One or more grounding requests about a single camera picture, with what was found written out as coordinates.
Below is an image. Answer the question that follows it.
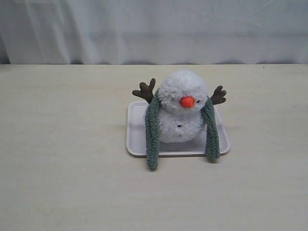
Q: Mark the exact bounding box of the green fuzzy knitted scarf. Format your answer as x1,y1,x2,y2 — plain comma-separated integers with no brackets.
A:
145,92,220,170

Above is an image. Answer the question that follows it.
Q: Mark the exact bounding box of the white plastic tray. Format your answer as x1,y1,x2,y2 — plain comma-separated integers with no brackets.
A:
126,101,231,158

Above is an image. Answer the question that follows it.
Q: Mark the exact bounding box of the white plush snowman toy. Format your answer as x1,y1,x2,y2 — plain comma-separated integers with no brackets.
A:
132,69,227,143

